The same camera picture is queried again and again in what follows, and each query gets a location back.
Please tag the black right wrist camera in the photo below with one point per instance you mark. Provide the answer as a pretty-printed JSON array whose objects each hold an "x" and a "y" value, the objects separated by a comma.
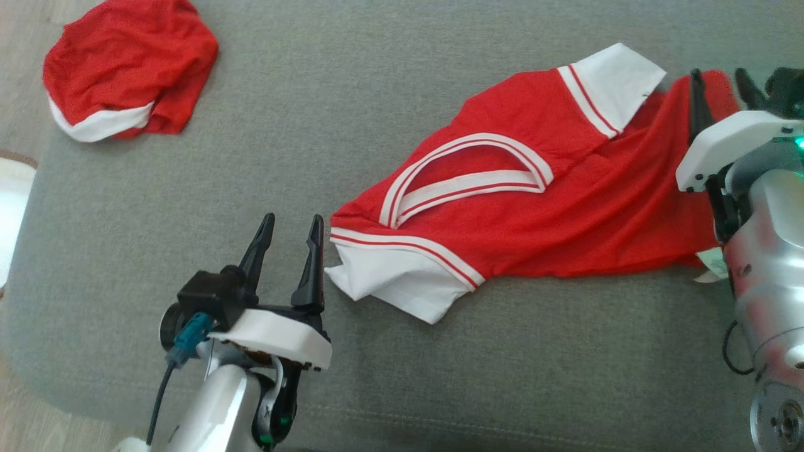
[{"x": 788, "y": 91}]

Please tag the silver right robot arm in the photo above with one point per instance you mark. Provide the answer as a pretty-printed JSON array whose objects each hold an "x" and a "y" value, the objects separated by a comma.
[{"x": 772, "y": 282}]

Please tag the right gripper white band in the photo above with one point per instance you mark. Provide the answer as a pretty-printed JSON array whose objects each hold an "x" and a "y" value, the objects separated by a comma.
[{"x": 735, "y": 138}]

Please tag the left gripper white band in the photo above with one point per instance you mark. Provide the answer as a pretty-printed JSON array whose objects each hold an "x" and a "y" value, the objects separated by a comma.
[{"x": 276, "y": 333}]

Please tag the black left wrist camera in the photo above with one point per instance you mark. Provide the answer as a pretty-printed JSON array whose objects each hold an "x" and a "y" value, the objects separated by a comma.
[{"x": 207, "y": 298}]

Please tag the round white brown-rimmed table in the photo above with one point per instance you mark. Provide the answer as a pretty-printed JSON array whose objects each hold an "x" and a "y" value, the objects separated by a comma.
[{"x": 12, "y": 207}]

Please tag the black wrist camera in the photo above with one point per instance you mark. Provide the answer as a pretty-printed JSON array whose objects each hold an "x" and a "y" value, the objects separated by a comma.
[
  {"x": 207, "y": 298},
  {"x": 788, "y": 91}
]

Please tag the red white-striped shorts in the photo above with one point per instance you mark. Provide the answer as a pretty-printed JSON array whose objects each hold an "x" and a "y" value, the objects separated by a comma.
[{"x": 125, "y": 63}]

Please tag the red white-trimmed jersey shirt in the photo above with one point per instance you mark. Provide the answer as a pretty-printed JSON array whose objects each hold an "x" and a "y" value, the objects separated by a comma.
[{"x": 534, "y": 220}]

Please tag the yellow and grey sofa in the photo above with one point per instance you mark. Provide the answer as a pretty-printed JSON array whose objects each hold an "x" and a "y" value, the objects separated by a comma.
[{"x": 314, "y": 125}]

